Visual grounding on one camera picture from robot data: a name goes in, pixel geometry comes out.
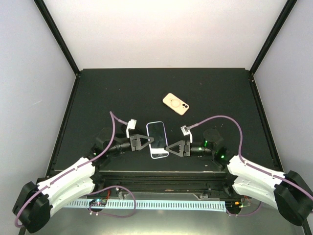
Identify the right circuit board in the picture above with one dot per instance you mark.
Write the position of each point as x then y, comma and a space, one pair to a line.
238, 204

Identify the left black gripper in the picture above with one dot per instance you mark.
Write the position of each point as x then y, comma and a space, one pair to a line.
135, 140

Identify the light blue cable duct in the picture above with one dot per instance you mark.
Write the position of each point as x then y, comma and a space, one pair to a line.
177, 205

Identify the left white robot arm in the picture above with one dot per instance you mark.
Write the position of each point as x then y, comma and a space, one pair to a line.
38, 202

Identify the left circuit board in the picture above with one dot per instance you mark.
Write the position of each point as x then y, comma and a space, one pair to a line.
97, 202

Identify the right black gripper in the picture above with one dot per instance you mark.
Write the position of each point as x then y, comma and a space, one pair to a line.
185, 151

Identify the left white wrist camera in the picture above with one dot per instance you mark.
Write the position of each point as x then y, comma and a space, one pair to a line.
130, 126

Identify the right black frame post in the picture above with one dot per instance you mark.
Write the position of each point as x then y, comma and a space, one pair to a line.
284, 14

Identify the black front rail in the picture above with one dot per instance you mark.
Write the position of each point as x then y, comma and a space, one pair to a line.
161, 181

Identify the lavender phone case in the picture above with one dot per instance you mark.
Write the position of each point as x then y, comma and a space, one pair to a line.
158, 153

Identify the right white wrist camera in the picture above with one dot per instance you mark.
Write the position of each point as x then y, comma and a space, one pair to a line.
187, 132

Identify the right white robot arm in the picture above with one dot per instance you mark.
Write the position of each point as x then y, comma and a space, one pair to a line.
286, 192

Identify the black phone case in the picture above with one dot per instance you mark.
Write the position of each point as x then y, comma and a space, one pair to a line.
132, 132

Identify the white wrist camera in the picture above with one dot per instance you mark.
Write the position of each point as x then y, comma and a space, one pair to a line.
130, 126
187, 132

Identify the left black frame post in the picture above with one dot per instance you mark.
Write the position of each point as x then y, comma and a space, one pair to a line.
43, 9

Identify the black frame post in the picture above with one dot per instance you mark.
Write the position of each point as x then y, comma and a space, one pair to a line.
43, 9
284, 14

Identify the circuit board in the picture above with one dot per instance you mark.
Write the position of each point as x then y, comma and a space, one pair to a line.
97, 202
238, 204

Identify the teal phone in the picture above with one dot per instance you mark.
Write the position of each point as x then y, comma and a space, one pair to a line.
156, 130

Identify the beige phone case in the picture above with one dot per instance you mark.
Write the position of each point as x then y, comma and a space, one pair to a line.
176, 104

